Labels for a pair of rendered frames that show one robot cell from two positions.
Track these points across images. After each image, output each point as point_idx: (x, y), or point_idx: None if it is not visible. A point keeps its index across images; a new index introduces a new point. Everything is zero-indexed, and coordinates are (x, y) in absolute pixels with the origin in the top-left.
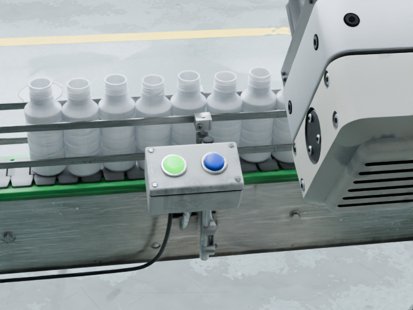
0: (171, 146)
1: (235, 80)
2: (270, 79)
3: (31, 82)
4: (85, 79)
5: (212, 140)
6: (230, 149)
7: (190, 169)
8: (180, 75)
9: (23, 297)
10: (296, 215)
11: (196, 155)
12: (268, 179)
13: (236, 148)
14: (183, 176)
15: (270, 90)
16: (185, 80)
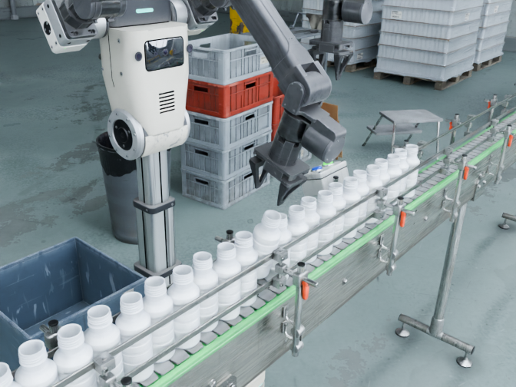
0: (338, 163)
1: (354, 174)
2: (345, 183)
3: (416, 146)
4: (402, 152)
5: (333, 176)
6: (318, 172)
7: (322, 167)
8: (378, 167)
9: None
10: None
11: (325, 167)
12: None
13: (316, 173)
14: (321, 166)
15: (343, 191)
16: (370, 164)
